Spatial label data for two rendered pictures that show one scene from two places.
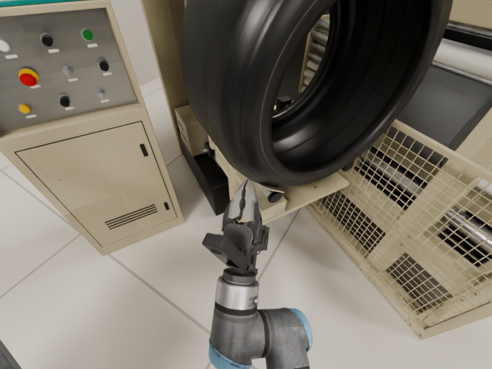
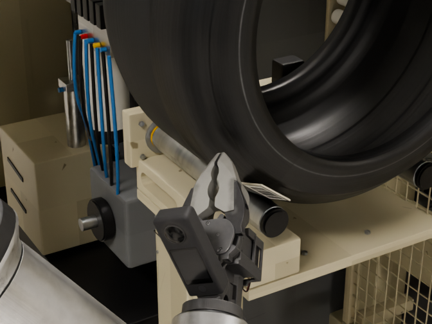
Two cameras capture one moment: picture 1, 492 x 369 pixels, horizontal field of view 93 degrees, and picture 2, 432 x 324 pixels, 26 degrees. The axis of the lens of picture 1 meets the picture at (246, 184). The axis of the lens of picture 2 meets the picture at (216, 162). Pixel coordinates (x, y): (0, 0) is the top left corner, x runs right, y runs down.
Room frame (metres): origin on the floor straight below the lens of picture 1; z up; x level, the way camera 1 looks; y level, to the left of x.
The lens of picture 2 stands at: (-0.70, 0.05, 1.55)
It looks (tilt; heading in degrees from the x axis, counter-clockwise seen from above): 26 degrees down; 357
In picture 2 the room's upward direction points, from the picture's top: straight up
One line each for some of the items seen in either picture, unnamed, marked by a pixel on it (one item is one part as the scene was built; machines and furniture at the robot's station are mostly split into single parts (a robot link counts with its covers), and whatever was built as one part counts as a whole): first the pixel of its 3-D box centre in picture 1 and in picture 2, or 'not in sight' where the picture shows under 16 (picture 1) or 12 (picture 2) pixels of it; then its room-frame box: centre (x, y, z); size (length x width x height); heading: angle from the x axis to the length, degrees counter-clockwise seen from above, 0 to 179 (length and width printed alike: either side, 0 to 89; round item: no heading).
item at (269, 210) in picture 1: (246, 175); (211, 210); (0.58, 0.00, 0.84); 0.36 x 0.09 x 0.06; 28
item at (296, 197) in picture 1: (278, 170); (285, 209); (0.65, -0.12, 0.80); 0.37 x 0.36 x 0.02; 118
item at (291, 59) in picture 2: (283, 104); (288, 72); (0.83, -0.15, 0.97); 0.05 x 0.04 x 0.05; 118
